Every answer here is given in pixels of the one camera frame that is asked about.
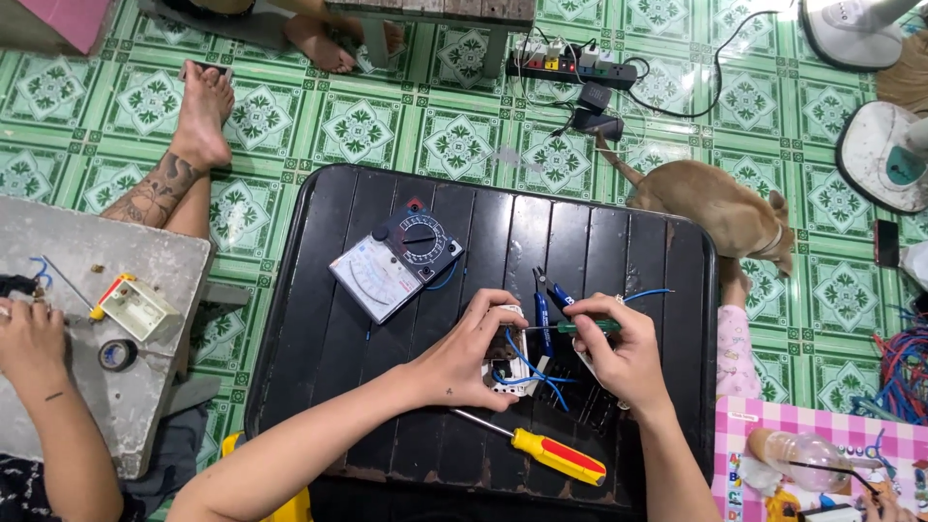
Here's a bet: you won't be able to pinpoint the person's right hand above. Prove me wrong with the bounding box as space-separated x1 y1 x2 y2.
562 293 677 422

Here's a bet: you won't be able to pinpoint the person's left hand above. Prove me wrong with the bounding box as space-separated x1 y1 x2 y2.
406 289 531 415

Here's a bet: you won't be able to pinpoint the white wall switch module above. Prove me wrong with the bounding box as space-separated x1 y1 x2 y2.
481 304 539 397

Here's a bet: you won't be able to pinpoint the green handled screwdriver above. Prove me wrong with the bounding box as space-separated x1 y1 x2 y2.
522 319 623 336

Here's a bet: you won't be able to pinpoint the analog multimeter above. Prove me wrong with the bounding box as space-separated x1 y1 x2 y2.
328 196 465 326

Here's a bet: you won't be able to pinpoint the brown dog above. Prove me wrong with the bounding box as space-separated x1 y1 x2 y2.
593 130 797 281

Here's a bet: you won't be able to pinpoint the pink checkered kids table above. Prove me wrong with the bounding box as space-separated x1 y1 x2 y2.
710 394 928 522

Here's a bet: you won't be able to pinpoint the clear light bulb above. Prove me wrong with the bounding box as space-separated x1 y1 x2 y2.
748 427 854 494

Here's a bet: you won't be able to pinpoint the yellow plastic stool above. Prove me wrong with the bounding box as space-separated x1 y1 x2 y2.
219 431 314 522

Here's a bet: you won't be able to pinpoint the black portable speaker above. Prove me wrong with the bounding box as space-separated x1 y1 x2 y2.
577 81 614 114

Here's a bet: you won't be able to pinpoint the black smartphone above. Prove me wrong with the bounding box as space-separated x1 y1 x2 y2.
873 218 900 270

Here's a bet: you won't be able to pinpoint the black power strip with plugs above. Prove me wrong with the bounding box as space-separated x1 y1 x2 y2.
505 42 639 92

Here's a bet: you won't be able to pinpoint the white electrical box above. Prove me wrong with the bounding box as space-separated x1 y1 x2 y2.
97 273 183 344

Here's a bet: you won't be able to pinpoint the white fan base teal centre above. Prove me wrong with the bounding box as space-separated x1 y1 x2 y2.
834 100 928 216

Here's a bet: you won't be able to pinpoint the grey stone table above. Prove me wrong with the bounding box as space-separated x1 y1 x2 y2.
0 194 216 481

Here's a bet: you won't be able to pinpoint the black electrical tape roll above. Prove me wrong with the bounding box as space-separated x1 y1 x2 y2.
97 338 139 374

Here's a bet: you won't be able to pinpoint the grey bench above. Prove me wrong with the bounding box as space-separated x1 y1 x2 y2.
325 0 538 79

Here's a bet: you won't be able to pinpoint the pink box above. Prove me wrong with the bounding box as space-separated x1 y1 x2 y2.
0 0 118 58

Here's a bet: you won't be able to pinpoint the white switch cover plate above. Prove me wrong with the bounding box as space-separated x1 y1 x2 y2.
571 337 632 411

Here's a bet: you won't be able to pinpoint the blue wire under multimeter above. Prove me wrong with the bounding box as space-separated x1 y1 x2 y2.
425 260 467 292

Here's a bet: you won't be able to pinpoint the blue wires on switch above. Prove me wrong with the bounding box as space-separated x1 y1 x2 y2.
492 328 579 413

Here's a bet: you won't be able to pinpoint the blue handled pliers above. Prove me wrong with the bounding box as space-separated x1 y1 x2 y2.
531 266 579 361

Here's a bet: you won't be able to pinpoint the yellow red handled screwdriver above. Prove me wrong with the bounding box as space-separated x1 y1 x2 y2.
449 407 609 487

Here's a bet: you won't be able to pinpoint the heap of red blue wires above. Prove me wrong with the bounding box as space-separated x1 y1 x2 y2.
850 303 928 426

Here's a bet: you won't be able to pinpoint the black power cable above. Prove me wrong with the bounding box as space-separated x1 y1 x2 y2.
622 9 783 121

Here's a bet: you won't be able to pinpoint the yellow handled thin screwdriver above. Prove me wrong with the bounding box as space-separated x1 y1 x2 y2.
41 254 110 322

